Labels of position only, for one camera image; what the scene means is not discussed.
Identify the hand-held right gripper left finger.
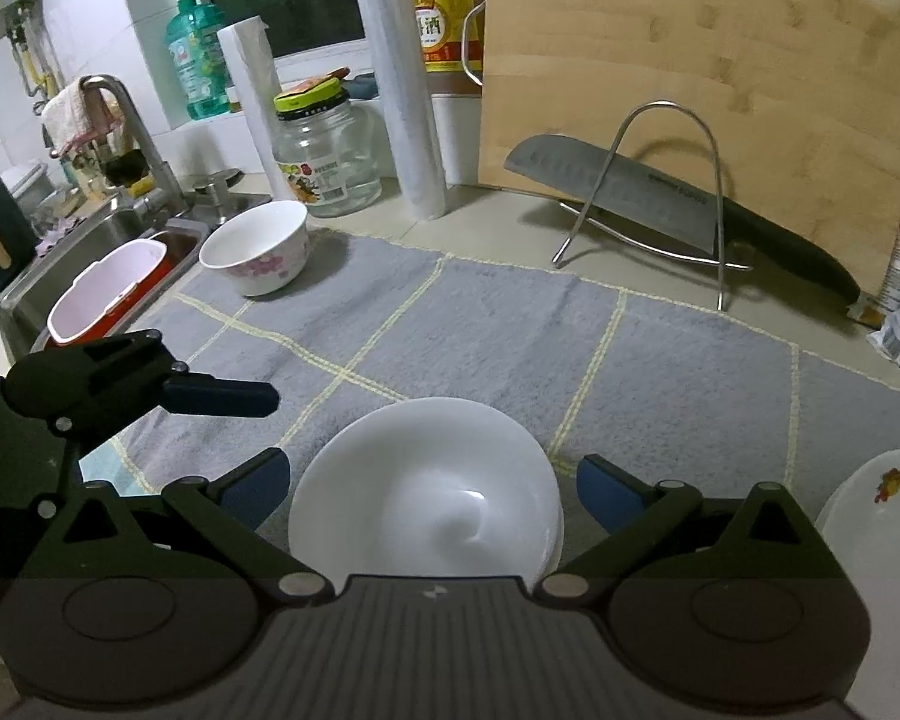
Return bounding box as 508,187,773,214
41,448,338,608

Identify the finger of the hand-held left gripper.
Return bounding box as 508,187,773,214
159,364,280,419

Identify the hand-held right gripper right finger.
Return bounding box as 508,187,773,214
534,455,826,608

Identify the white floral plate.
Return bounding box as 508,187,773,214
815,450,900,691

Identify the red plastic basin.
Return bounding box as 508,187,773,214
45,231,200,346

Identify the steel sink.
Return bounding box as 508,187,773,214
0,172,271,361

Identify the grey checked dish mat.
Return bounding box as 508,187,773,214
82,229,900,616

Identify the metal faucet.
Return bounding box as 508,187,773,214
79,75,188,215

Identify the white rag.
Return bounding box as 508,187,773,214
41,82,117,158

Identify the white paper roll, short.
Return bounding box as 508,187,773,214
217,15,308,203

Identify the green dish soap bottle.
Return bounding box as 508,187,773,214
163,0,232,121

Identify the white paper roll, tall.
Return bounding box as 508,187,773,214
343,0,449,222

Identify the brown cooking wine bottle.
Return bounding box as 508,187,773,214
409,0,488,98

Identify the bamboo cutting board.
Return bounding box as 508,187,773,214
478,0,900,293

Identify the black-handled kitchen knife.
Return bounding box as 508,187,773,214
504,133,862,308

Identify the metal wire rack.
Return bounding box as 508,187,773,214
553,100,755,312

